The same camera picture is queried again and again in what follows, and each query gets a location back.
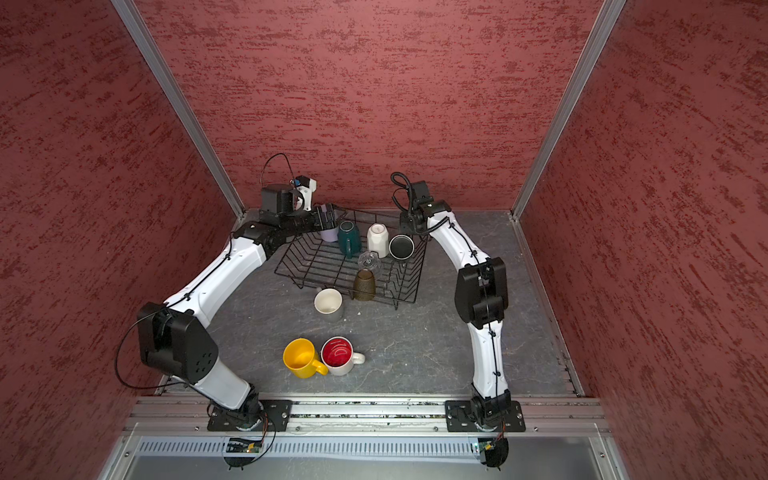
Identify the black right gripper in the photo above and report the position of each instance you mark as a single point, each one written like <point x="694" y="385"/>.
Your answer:
<point x="404" y="224"/>

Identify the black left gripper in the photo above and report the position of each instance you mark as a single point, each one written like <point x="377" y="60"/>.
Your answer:
<point x="317" y="222"/>

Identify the black mug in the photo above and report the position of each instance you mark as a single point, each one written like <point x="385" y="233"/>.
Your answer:
<point x="401" y="247"/>

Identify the white faceted mug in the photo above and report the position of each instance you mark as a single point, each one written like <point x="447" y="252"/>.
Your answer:
<point x="378" y="240"/>

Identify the white mug green handle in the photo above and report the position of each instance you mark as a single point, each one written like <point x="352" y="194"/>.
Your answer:
<point x="349" y="241"/>

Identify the clear plastic cup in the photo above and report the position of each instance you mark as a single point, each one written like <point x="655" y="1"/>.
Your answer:
<point x="369" y="260"/>

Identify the olive green glass tumbler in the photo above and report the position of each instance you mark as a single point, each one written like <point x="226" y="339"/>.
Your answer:
<point x="364" y="286"/>

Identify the white mug grey outside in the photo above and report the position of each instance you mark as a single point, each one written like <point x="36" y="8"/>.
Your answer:
<point x="328" y="303"/>

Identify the yellow mug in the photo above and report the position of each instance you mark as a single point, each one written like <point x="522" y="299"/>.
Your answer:
<point x="302" y="359"/>

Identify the white mug red inside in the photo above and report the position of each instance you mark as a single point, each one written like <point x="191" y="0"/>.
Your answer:
<point x="339" y="356"/>

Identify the lilac plastic cup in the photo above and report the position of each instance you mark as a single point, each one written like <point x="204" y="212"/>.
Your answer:
<point x="330" y="235"/>

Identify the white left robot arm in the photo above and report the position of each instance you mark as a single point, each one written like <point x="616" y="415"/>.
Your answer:
<point x="173" y="336"/>

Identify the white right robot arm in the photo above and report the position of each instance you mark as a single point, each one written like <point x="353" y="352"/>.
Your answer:
<point x="481" y="294"/>

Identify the left circuit board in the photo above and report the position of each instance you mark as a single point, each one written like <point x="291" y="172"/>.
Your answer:
<point x="241" y="452"/>

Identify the circuit board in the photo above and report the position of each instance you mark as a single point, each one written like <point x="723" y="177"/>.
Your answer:
<point x="241" y="452"/>
<point x="493" y="452"/>

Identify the right circuit board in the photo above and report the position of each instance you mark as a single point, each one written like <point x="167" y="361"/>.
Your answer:
<point x="493" y="452"/>

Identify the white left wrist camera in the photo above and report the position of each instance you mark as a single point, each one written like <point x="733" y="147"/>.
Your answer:
<point x="305" y="188"/>

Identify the black wire dish rack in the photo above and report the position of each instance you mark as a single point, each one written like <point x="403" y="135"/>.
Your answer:
<point x="309" y="261"/>

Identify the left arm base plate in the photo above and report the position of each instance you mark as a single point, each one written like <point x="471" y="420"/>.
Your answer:
<point x="272" y="415"/>

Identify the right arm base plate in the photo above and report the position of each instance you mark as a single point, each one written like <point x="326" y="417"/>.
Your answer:
<point x="459" y="415"/>

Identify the aluminium front rail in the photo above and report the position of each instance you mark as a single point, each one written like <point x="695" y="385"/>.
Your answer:
<point x="185" y="414"/>

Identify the aluminium corner post left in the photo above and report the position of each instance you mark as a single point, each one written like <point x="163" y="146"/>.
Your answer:
<point x="133" y="21"/>

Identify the aluminium corner post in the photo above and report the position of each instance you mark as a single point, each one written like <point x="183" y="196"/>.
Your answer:
<point x="600" y="32"/>
<point x="133" y="21"/>

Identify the aluminium corner post right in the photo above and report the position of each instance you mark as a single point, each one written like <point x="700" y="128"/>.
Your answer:
<point x="600" y="32"/>

